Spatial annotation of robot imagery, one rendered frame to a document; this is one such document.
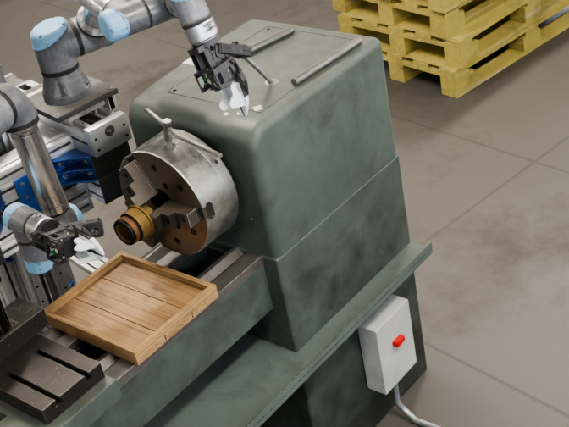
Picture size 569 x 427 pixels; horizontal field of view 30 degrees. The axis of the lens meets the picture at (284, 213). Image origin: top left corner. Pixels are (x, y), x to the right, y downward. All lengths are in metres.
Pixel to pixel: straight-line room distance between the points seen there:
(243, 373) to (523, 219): 1.77
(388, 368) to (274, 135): 0.96
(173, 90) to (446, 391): 1.41
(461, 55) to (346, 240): 2.34
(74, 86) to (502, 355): 1.70
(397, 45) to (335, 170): 2.62
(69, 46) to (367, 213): 1.02
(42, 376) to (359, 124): 1.14
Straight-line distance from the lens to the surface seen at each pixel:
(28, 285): 3.57
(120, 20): 2.55
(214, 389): 3.00
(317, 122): 2.87
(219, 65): 2.52
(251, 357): 3.07
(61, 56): 3.25
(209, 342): 2.82
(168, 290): 2.81
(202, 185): 2.68
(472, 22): 5.41
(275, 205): 2.79
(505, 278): 4.11
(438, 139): 5.04
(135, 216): 2.71
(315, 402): 3.21
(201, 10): 2.51
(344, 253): 3.11
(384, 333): 3.27
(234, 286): 2.83
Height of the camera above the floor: 2.48
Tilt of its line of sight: 32 degrees down
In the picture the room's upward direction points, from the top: 12 degrees counter-clockwise
